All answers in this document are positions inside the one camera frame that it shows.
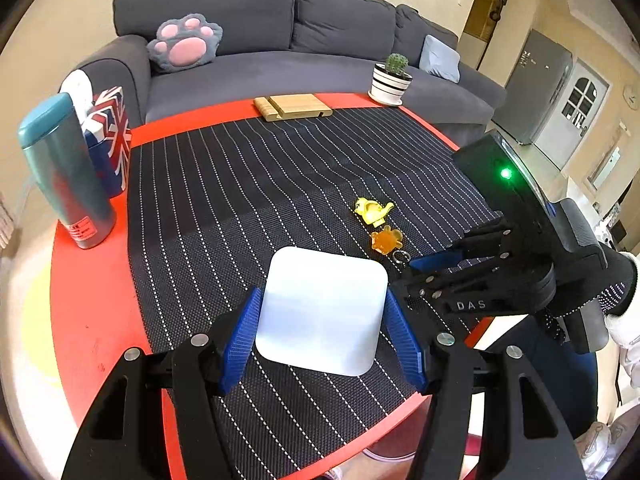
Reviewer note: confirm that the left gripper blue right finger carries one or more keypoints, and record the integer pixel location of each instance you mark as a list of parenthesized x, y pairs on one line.
[(408, 351)]

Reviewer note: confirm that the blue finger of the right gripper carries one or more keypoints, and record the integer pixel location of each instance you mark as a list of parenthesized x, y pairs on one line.
[(437, 261)]

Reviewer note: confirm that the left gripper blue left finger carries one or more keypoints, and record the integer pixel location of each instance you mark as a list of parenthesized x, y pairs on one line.
[(240, 343)]

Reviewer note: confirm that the orange translucent keychain charm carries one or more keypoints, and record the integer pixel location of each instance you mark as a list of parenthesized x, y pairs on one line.
[(386, 240)]

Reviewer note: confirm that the yellow toy figure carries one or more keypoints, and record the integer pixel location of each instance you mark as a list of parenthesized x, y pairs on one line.
[(372, 212)]

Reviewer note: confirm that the white square box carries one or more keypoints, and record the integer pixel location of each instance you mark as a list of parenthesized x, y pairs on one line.
[(321, 311)]

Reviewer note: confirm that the red coffee table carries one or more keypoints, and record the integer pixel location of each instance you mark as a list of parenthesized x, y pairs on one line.
[(95, 311)]

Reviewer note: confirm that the dark pinstriped table mat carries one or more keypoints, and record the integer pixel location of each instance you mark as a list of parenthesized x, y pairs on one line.
[(208, 208)]

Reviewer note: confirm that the white door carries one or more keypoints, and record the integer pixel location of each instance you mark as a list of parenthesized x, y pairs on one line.
[(571, 114)]

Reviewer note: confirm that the grey refrigerator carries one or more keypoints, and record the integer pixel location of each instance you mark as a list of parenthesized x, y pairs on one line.
[(536, 80)]

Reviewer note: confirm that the potted cactus striped pot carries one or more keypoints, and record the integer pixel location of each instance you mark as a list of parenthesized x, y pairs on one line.
[(390, 80)]

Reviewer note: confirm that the light blue cushion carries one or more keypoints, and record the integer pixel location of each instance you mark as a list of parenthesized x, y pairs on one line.
[(437, 59)]

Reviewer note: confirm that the wooden phone stand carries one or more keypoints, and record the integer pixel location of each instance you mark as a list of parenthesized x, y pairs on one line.
[(291, 106)]

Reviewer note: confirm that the union jack tissue box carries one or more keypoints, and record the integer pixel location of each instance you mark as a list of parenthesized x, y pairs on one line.
[(107, 134)]

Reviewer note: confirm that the grey fabric sofa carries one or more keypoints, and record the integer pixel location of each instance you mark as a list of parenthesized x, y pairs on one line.
[(288, 47)]

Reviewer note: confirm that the teal thermos bottle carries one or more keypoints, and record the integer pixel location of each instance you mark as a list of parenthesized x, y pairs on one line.
[(57, 153)]

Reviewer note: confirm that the cat paw cushion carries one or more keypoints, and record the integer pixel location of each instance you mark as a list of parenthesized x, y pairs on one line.
[(184, 43)]

